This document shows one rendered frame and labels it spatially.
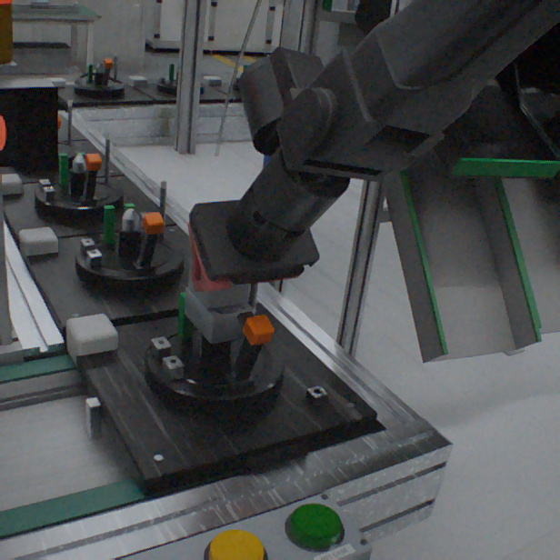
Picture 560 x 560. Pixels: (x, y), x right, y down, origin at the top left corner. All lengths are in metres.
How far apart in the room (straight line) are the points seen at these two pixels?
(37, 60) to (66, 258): 5.15
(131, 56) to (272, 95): 7.59
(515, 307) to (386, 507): 0.28
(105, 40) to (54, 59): 2.04
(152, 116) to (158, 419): 1.31
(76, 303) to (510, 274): 0.50
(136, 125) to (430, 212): 1.17
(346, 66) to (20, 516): 0.42
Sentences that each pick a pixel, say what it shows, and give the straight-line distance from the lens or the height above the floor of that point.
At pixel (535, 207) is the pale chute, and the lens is 0.93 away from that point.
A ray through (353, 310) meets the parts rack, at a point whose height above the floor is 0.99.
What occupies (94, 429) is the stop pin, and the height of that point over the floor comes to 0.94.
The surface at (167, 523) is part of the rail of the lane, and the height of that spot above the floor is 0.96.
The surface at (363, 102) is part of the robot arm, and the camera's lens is 0.41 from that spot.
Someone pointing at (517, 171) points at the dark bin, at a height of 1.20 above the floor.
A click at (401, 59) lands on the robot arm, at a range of 0.40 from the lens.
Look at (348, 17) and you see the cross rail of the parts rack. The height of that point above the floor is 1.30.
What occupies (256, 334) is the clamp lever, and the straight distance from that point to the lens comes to 0.58.
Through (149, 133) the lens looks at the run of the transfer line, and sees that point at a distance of 1.86.
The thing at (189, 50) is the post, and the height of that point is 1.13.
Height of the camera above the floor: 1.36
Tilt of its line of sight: 26 degrees down
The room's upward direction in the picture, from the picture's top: 7 degrees clockwise
